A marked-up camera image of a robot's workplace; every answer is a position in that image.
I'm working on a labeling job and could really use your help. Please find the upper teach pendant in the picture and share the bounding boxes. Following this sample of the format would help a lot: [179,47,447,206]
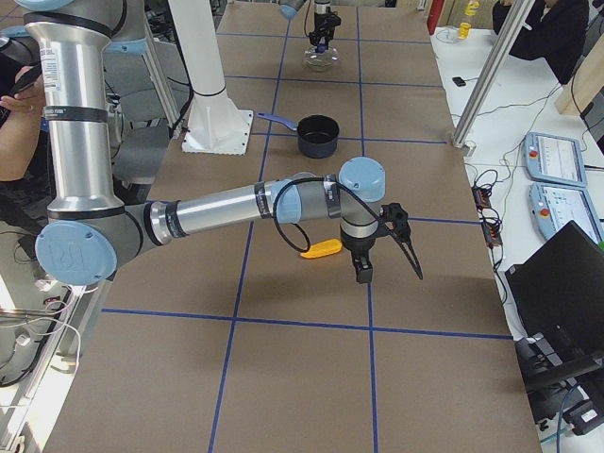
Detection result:
[523,131,587,188]

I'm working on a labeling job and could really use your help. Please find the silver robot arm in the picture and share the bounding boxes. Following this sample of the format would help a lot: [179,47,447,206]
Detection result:
[277,0,342,54]
[23,1,421,285]

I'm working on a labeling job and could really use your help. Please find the black orange cable hub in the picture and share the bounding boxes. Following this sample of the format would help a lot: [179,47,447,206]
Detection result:
[472,185,503,249]

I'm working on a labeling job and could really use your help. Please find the dark blue saucepan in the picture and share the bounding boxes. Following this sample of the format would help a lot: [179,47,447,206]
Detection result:
[257,112,340,159]

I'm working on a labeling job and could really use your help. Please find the aluminium frame post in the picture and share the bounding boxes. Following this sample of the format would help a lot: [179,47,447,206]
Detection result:
[450,0,534,157]

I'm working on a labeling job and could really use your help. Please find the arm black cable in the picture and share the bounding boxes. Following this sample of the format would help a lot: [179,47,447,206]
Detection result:
[271,176,407,254]

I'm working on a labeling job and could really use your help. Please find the yellow cup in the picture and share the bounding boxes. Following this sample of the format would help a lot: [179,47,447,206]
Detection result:
[457,22,472,40]

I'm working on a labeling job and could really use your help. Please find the yellow plastic corn cob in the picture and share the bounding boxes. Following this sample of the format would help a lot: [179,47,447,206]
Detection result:
[300,238,343,260]

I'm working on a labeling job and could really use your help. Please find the lower teach pendant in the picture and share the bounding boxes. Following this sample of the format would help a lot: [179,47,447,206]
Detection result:
[529,182,603,243]

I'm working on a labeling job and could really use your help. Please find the teach pendant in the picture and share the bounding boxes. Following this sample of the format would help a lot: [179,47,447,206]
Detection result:
[523,131,587,188]
[529,182,603,243]

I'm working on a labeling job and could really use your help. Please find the white camera stand post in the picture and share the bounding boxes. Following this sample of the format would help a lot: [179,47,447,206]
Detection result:
[169,0,253,155]

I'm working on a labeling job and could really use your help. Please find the black laptop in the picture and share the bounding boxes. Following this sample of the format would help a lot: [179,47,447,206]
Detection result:
[504,219,604,360]

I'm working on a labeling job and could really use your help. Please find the person in dark clothes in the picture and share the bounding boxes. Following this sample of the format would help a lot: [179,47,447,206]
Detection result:
[1,53,56,235]

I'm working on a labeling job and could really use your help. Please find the seated person black clothes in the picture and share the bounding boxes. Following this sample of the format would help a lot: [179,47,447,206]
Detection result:
[509,0,590,85]

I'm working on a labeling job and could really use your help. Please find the small black device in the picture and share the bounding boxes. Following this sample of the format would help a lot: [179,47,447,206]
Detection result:
[452,76,466,87]

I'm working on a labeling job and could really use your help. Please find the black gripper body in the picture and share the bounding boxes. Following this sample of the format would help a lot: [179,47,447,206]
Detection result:
[309,12,342,42]
[340,203,411,263]

